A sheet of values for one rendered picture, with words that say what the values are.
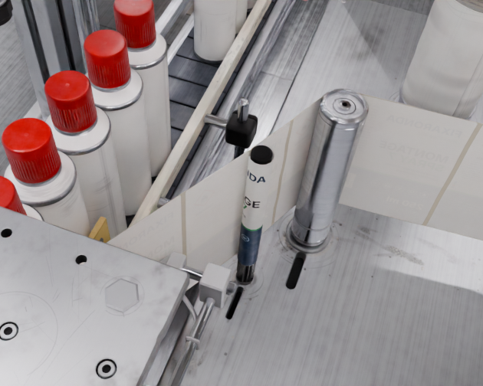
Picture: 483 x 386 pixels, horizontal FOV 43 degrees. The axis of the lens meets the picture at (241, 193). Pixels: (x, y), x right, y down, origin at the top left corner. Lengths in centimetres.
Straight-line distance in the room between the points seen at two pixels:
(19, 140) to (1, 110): 39
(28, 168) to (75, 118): 5
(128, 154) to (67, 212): 10
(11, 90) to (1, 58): 6
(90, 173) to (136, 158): 7
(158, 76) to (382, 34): 40
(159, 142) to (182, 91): 14
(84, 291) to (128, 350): 4
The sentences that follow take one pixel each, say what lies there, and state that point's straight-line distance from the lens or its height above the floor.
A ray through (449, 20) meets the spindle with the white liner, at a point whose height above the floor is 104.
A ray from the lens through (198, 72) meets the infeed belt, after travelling 77.
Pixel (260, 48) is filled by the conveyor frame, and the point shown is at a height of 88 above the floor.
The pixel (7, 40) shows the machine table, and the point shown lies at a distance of 92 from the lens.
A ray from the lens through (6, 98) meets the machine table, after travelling 84.
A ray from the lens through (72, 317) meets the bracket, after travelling 28.
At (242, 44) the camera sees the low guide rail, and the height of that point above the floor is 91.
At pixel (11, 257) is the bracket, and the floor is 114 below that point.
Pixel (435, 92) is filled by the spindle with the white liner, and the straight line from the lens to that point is 68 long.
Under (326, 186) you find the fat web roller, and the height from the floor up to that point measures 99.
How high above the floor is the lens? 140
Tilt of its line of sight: 53 degrees down
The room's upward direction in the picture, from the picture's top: 6 degrees clockwise
